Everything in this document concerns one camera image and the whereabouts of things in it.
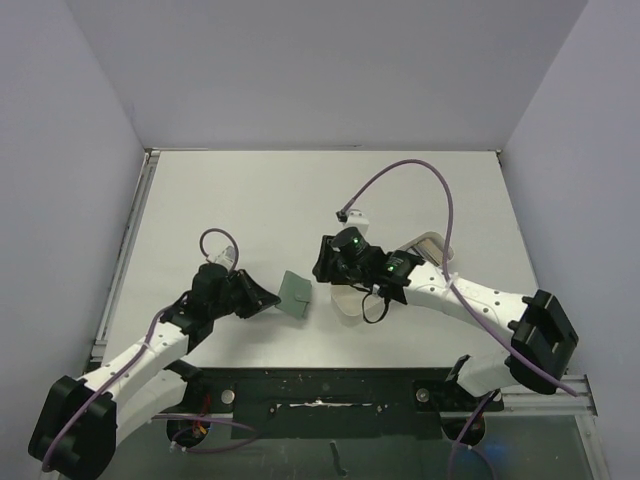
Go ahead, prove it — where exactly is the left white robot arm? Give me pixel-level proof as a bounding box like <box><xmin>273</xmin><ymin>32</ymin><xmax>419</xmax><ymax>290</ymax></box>
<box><xmin>28</xmin><ymin>263</ymin><xmax>281</xmax><ymax>479</ymax></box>

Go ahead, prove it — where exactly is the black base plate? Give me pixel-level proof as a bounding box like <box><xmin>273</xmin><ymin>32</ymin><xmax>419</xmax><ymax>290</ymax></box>
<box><xmin>168</xmin><ymin>368</ymin><xmax>480</xmax><ymax>440</ymax></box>

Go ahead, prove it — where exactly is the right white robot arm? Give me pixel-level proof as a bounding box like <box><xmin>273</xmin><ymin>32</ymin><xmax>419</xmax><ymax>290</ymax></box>
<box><xmin>312</xmin><ymin>227</ymin><xmax>579</xmax><ymax>409</ymax></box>

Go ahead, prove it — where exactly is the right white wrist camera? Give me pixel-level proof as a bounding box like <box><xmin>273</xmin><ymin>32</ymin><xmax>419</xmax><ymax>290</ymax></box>
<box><xmin>336</xmin><ymin>208</ymin><xmax>370</xmax><ymax>236</ymax></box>

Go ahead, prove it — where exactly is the stack of credit cards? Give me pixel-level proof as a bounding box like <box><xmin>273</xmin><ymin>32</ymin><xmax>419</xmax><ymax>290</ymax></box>
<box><xmin>401</xmin><ymin>236</ymin><xmax>444</xmax><ymax>266</ymax></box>

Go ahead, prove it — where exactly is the white plastic tray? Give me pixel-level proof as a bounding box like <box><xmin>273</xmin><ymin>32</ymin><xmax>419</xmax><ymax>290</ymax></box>
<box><xmin>329</xmin><ymin>230</ymin><xmax>456</xmax><ymax>327</ymax></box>

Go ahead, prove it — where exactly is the green leather card holder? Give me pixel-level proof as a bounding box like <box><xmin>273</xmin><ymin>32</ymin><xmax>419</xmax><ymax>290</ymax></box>
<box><xmin>276</xmin><ymin>270</ymin><xmax>312</xmax><ymax>320</ymax></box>

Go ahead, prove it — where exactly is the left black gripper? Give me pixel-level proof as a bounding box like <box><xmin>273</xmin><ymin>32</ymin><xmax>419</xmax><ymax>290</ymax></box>
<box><xmin>210</xmin><ymin>268</ymin><xmax>279</xmax><ymax>319</ymax></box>

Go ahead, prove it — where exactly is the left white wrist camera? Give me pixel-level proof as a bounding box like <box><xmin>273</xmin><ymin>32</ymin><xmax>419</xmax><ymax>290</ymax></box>
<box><xmin>207</xmin><ymin>245</ymin><xmax>238</xmax><ymax>271</ymax></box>

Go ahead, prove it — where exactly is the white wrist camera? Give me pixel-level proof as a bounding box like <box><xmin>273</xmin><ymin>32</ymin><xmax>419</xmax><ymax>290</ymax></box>
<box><xmin>207</xmin><ymin>245</ymin><xmax>238</xmax><ymax>271</ymax></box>
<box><xmin>336</xmin><ymin>208</ymin><xmax>370</xmax><ymax>236</ymax></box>

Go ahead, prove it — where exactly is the aluminium frame rail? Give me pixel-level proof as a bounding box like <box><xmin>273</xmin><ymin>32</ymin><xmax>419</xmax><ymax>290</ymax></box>
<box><xmin>39</xmin><ymin>147</ymin><xmax>599</xmax><ymax>480</ymax></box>

